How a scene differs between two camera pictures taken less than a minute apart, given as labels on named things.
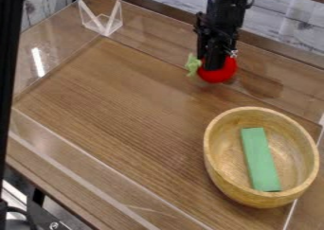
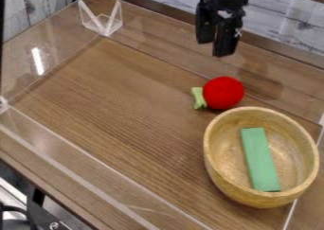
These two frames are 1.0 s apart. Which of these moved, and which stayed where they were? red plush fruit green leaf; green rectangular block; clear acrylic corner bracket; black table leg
Moved: red plush fruit green leaf
Stayed: clear acrylic corner bracket; black table leg; green rectangular block
